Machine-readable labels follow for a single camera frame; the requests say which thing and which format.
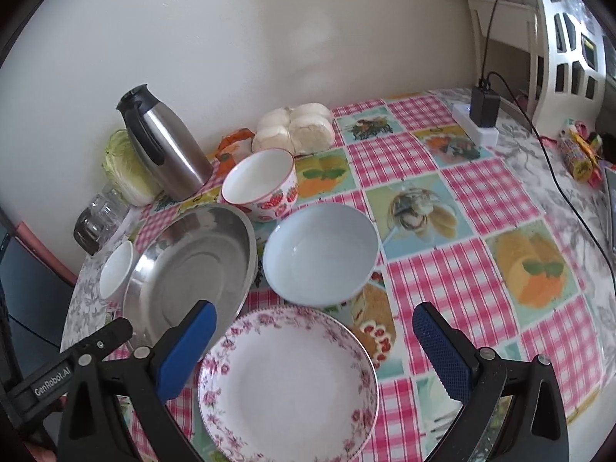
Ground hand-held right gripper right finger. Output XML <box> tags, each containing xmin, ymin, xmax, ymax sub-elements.
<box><xmin>412</xmin><ymin>301</ymin><xmax>569</xmax><ymax>462</ymax></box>

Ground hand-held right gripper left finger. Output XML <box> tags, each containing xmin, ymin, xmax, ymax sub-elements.
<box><xmin>58</xmin><ymin>300</ymin><xmax>218</xmax><ymax>462</ymax></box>

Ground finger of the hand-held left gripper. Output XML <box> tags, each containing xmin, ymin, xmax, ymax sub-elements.
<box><xmin>67</xmin><ymin>318</ymin><xmax>134</xmax><ymax>365</ymax></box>

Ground small white printed bowl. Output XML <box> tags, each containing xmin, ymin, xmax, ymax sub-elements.
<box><xmin>99</xmin><ymin>241</ymin><xmax>134</xmax><ymax>301</ymax></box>

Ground stainless steel basin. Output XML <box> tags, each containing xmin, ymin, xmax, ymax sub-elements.
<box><xmin>122</xmin><ymin>203</ymin><xmax>258</xmax><ymax>354</ymax></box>

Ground floral rimmed white plate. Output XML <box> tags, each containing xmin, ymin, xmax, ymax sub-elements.
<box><xmin>197</xmin><ymin>306</ymin><xmax>378</xmax><ymax>462</ymax></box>

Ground pale blue bowl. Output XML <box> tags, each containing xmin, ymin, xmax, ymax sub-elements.
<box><xmin>262</xmin><ymin>203</ymin><xmax>381</xmax><ymax>307</ymax></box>

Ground strawberry print bowl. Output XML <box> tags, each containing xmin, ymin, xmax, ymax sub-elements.
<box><xmin>220</xmin><ymin>149</ymin><xmax>299</xmax><ymax>223</ymax></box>

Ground pink plaid tablecloth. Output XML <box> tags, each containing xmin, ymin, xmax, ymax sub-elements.
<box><xmin>103</xmin><ymin>87</ymin><xmax>607</xmax><ymax>462</ymax></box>

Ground glass jar with dark lid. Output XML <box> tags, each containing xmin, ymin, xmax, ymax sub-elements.
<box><xmin>73</xmin><ymin>204</ymin><xmax>114</xmax><ymax>256</ymax></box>

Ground clear glass tumbler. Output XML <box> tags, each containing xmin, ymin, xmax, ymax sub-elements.
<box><xmin>99</xmin><ymin>187</ymin><xmax>131</xmax><ymax>224</ymax></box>

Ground napa cabbage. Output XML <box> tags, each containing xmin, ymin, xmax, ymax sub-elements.
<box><xmin>101</xmin><ymin>128</ymin><xmax>162</xmax><ymax>207</ymax></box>

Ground stainless steel thermos jug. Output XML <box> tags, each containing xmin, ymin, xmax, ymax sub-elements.
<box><xmin>115</xmin><ymin>84</ymin><xmax>215</xmax><ymax>201</ymax></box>

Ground orange plastic bag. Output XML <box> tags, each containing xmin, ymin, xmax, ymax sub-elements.
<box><xmin>215</xmin><ymin>128</ymin><xmax>256</xmax><ymax>169</ymax></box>

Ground white power strip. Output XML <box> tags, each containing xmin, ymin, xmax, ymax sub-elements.
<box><xmin>451</xmin><ymin>101</ymin><xmax>500</xmax><ymax>147</ymax></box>

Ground yellow snack packet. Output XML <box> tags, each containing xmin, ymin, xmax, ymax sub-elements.
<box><xmin>558</xmin><ymin>137</ymin><xmax>595</xmax><ymax>184</ymax></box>

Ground bag of steamed buns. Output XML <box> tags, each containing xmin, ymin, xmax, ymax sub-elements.
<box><xmin>251</xmin><ymin>102</ymin><xmax>335</xmax><ymax>156</ymax></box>

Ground black power adapter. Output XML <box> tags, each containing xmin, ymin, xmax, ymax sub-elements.
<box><xmin>470</xmin><ymin>85</ymin><xmax>500</xmax><ymax>129</ymax></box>

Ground colourful snack packet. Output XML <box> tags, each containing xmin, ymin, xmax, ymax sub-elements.
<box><xmin>561</xmin><ymin>120</ymin><xmax>604</xmax><ymax>152</ymax></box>

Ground black cable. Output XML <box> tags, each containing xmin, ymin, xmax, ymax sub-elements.
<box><xmin>480</xmin><ymin>0</ymin><xmax>511</xmax><ymax>82</ymax></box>
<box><xmin>479</xmin><ymin>71</ymin><xmax>616</xmax><ymax>256</ymax></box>

